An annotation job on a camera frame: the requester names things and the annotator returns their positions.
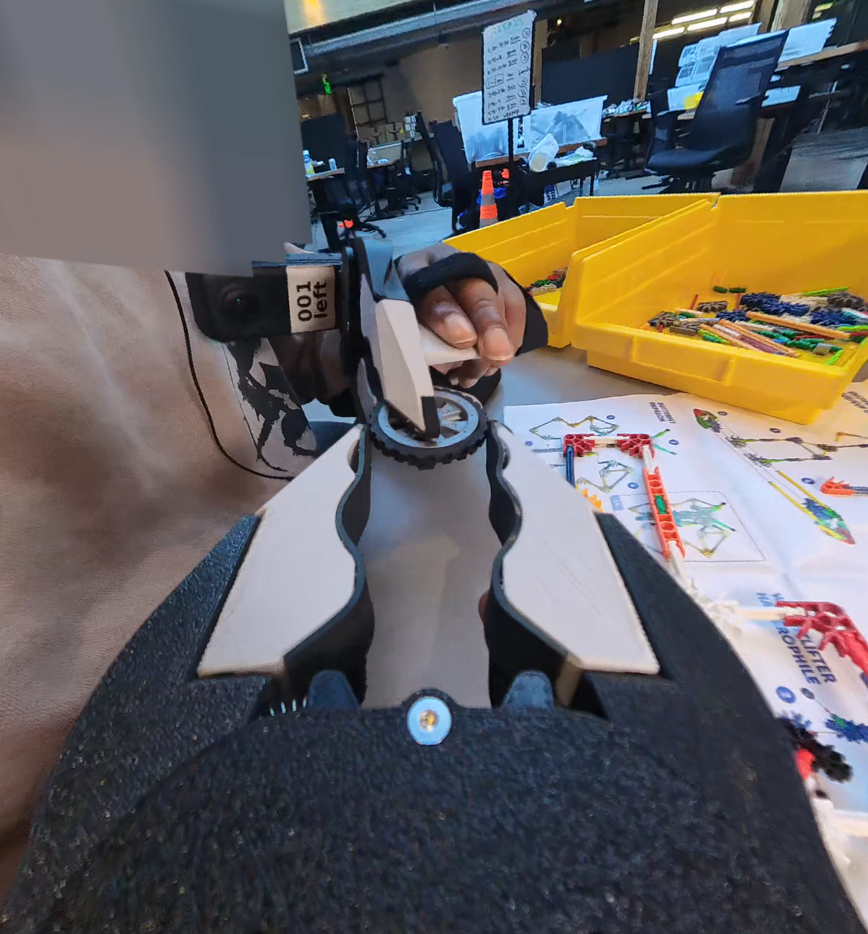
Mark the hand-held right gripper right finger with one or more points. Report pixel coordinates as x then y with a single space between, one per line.
573 599

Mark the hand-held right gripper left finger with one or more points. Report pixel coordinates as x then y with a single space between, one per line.
288 599

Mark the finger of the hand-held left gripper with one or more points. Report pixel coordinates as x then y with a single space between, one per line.
402 365
449 350

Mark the grey plastic spoked wheel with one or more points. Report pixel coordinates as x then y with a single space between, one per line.
449 426

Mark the yellow plastic parts bin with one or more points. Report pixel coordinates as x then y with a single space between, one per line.
653 365
522 241

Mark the pile of colourful construction pieces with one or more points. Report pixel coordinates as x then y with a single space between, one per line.
784 321

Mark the grey desk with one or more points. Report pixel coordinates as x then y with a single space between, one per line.
419 584

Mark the person's left hand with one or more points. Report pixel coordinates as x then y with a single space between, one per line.
470 314

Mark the colourful rod and connector model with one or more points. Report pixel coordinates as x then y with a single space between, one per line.
663 511

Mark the orange traffic cone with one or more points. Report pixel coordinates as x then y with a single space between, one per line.
488 202

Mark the large fold-out instruction sheet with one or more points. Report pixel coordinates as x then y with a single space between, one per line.
755 584

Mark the person in beige hoodie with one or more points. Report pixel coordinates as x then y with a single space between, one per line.
69 584

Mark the white sign board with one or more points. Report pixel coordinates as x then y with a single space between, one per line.
508 66

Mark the black office chair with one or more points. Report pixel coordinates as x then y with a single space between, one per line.
718 110

